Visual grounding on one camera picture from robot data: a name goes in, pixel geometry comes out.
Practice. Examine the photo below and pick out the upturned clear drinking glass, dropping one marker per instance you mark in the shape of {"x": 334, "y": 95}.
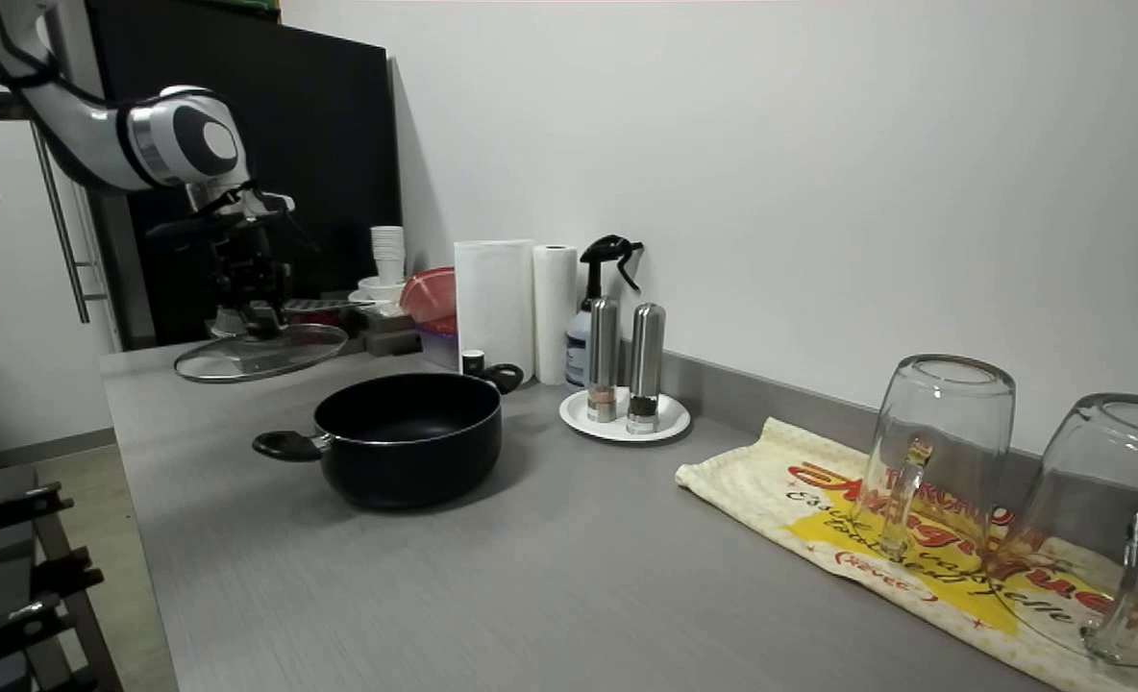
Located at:
{"x": 938, "y": 437}
{"x": 1109, "y": 474}

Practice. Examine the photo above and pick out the steel pepper grinder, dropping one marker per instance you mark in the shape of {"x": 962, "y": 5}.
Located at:
{"x": 645, "y": 348}

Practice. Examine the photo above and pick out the purple container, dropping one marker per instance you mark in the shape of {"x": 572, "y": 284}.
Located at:
{"x": 434, "y": 338}

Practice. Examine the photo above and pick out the steel salt grinder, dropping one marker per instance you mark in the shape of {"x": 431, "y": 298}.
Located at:
{"x": 602, "y": 348}

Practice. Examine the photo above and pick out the black metal rack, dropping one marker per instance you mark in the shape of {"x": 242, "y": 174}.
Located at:
{"x": 12, "y": 616}

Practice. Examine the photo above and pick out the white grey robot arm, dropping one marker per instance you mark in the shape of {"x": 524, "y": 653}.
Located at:
{"x": 92, "y": 127}

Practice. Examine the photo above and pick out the cream cloth with red-yellow print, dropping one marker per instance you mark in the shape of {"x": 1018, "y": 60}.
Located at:
{"x": 775, "y": 494}

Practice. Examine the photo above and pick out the stack of white cups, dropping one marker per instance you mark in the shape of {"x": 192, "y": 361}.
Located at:
{"x": 385, "y": 253}

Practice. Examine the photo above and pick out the red plastic bowl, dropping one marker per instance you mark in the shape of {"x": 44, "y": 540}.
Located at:
{"x": 431, "y": 293}

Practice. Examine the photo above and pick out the clear plastic food container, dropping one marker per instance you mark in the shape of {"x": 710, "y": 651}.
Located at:
{"x": 323, "y": 307}

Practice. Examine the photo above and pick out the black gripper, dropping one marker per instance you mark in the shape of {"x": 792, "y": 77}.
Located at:
{"x": 247, "y": 252}

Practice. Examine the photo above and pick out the black cooking pot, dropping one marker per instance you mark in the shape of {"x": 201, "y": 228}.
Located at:
{"x": 410, "y": 456}

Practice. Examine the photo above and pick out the spray bottle with black trigger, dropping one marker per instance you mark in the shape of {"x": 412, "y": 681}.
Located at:
{"x": 608, "y": 252}

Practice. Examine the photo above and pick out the glass lid with black knob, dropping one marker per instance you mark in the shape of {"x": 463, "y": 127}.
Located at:
{"x": 321, "y": 342}

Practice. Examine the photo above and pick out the slim white paper towel roll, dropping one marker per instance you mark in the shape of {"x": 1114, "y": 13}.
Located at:
{"x": 556, "y": 307}

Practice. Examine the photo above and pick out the wide white paper towel roll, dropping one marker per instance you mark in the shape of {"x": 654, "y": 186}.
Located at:
{"x": 494, "y": 301}

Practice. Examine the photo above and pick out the black refrigerator panel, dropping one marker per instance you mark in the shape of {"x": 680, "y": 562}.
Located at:
{"x": 323, "y": 141}

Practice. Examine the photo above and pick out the small white plate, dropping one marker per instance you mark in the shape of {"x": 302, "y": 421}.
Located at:
{"x": 670, "y": 421}

